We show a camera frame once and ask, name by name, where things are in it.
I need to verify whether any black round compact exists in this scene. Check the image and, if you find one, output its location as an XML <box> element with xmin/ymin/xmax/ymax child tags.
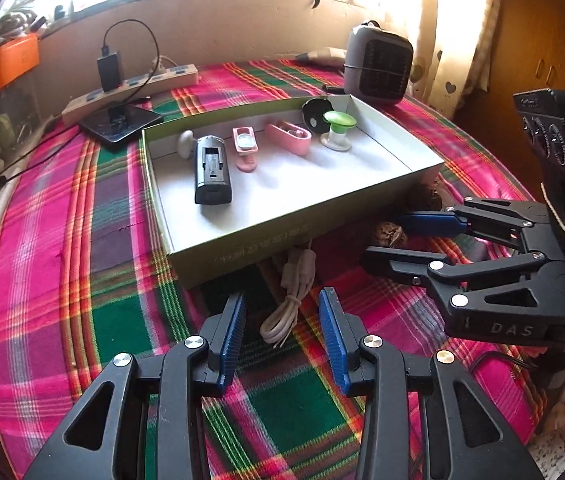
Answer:
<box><xmin>301</xmin><ymin>98</ymin><xmax>334</xmax><ymax>134</ymax></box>

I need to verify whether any small pink and teal case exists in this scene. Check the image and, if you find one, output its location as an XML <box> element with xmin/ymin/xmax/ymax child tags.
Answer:
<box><xmin>232</xmin><ymin>126</ymin><xmax>260</xmax><ymax>173</ymax></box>

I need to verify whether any black charger cable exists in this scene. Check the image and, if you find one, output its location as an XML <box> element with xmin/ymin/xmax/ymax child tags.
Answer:
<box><xmin>102</xmin><ymin>20</ymin><xmax>159</xmax><ymax>116</ymax></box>

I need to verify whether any white cable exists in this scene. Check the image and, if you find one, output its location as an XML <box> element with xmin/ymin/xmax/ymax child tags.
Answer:
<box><xmin>260</xmin><ymin>245</ymin><xmax>315</xmax><ymax>348</ymax></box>

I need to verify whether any grey and black device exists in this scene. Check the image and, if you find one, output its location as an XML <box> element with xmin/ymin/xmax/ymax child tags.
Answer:
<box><xmin>194</xmin><ymin>135</ymin><xmax>233</xmax><ymax>206</ymax></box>

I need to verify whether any orange shelf tray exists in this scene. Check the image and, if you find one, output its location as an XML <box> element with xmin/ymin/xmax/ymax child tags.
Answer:
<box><xmin>0</xmin><ymin>35</ymin><xmax>40</xmax><ymax>121</ymax></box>

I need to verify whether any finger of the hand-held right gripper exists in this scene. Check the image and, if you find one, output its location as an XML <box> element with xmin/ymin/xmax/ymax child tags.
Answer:
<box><xmin>395</xmin><ymin>197</ymin><xmax>556</xmax><ymax>255</ymax></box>
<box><xmin>361</xmin><ymin>245</ymin><xmax>560</xmax><ymax>322</ymax></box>

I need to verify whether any white plug with cable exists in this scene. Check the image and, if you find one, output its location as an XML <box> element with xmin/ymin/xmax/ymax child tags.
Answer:
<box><xmin>150</xmin><ymin>55</ymin><xmax>183</xmax><ymax>74</ymax></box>

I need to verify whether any black smartphone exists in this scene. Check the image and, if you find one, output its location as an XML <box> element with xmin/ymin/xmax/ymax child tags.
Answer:
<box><xmin>78</xmin><ymin>102</ymin><xmax>163</xmax><ymax>150</ymax></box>

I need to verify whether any black charger brick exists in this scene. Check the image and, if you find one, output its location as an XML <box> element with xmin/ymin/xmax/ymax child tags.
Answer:
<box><xmin>96</xmin><ymin>45</ymin><xmax>122</xmax><ymax>92</ymax></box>

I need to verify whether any wooden cabinet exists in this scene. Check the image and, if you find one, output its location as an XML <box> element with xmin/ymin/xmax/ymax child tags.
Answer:
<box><xmin>455</xmin><ymin>0</ymin><xmax>565</xmax><ymax>196</ymax></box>

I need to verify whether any pink oval case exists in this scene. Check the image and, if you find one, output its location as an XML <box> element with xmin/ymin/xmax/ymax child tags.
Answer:
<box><xmin>265</xmin><ymin>120</ymin><xmax>312</xmax><ymax>157</ymax></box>

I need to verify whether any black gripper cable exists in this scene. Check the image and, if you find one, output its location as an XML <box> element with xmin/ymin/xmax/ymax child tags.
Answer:
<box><xmin>467</xmin><ymin>350</ymin><xmax>543</xmax><ymax>372</ymax></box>

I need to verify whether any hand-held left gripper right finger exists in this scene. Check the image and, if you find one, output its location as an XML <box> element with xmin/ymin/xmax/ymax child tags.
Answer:
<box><xmin>318</xmin><ymin>287</ymin><xmax>545</xmax><ymax>480</ymax></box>

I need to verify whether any heart print curtain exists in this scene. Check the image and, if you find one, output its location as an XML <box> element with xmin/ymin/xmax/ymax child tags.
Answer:
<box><xmin>409</xmin><ymin>0</ymin><xmax>493</xmax><ymax>118</ymax></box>

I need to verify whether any beige pouch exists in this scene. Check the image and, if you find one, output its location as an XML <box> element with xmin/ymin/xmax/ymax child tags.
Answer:
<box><xmin>297</xmin><ymin>47</ymin><xmax>348</xmax><ymax>66</ymax></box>

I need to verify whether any green and white suction knob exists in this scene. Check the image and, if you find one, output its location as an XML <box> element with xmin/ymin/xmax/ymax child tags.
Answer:
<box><xmin>319</xmin><ymin>111</ymin><xmax>357</xmax><ymax>152</ymax></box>

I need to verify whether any white cardboard box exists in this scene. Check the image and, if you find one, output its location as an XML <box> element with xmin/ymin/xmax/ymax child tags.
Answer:
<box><xmin>141</xmin><ymin>94</ymin><xmax>445</xmax><ymax>288</ymax></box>

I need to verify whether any white power strip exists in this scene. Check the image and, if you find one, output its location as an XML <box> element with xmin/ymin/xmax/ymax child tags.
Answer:
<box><xmin>61</xmin><ymin>64</ymin><xmax>199</xmax><ymax>126</ymax></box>

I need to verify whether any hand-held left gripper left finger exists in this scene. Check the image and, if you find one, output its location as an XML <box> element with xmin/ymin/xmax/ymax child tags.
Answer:
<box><xmin>22</xmin><ymin>291</ymin><xmax>248</xmax><ymax>480</ymax></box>

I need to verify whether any grey desktop heater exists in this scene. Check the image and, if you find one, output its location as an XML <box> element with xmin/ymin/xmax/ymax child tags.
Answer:
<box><xmin>343</xmin><ymin>21</ymin><xmax>414</xmax><ymax>106</ymax></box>

